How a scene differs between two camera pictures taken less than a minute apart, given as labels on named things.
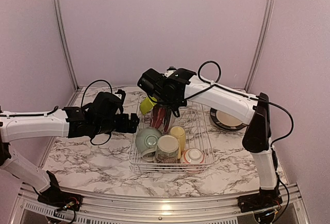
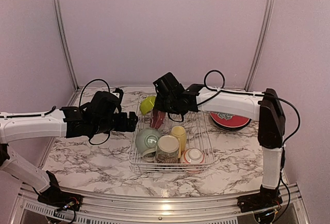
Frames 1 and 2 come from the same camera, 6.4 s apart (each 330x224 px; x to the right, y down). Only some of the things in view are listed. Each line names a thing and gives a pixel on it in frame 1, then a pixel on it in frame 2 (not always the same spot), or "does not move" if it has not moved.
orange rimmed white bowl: (193, 155) does not move
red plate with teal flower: (167, 114) -> (228, 120)
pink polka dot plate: (158, 116) does not move
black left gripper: (124, 127) does not move
